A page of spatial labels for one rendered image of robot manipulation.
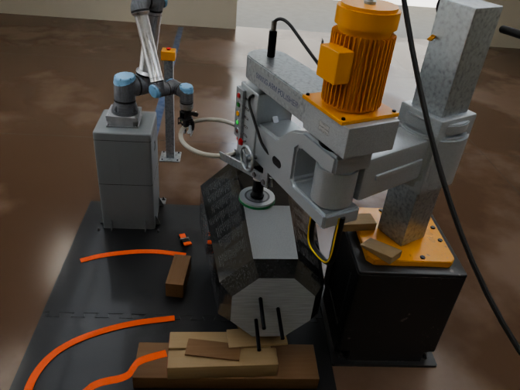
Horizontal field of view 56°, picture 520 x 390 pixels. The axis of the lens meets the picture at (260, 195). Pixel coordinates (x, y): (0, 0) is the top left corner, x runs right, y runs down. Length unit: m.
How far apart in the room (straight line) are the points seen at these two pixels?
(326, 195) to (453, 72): 0.79
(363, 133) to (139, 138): 2.00
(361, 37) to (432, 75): 0.69
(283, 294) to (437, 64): 1.34
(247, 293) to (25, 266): 1.84
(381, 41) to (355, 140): 0.36
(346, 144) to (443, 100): 0.70
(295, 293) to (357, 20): 1.40
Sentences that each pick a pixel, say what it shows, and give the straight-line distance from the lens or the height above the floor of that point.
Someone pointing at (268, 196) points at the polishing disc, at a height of 0.83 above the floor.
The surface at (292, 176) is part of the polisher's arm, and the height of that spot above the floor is 1.26.
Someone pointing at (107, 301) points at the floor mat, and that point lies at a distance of 3.41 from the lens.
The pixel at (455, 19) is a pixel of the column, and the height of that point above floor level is 1.98.
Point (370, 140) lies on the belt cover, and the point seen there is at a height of 1.61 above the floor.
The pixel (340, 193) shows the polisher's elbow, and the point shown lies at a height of 1.32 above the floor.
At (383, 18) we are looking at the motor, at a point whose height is 2.06.
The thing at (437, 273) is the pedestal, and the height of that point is 0.74.
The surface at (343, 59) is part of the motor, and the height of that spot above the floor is 1.91.
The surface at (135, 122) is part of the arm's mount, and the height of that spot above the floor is 0.88.
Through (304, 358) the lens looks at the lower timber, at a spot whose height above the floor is 0.11.
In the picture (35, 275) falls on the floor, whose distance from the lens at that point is 3.73.
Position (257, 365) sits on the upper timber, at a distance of 2.80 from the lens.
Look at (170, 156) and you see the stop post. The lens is 4.90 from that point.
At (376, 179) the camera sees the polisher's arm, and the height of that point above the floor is 1.34.
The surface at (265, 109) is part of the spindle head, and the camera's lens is 2.51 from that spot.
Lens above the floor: 2.43
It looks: 33 degrees down
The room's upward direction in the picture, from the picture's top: 6 degrees clockwise
